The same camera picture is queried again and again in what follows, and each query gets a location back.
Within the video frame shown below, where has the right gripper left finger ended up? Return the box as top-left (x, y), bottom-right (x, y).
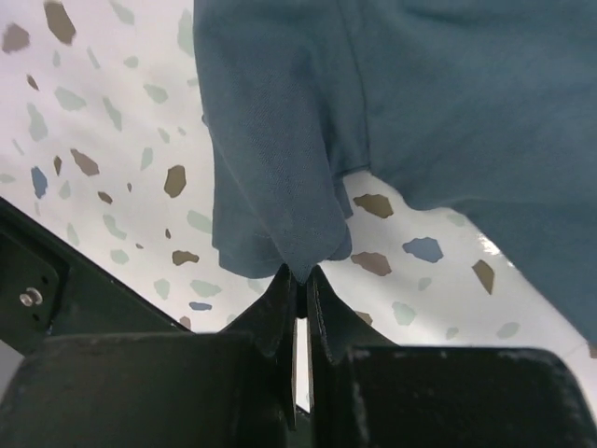
top-left (1, 267), bottom-right (297, 447)

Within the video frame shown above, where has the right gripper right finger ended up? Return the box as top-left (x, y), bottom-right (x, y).
top-left (305, 269), bottom-right (596, 448)

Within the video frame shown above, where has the slate blue t shirt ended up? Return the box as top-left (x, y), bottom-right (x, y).
top-left (193, 1), bottom-right (596, 342)

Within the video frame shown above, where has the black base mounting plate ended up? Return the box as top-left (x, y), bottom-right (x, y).
top-left (1, 201), bottom-right (183, 355)

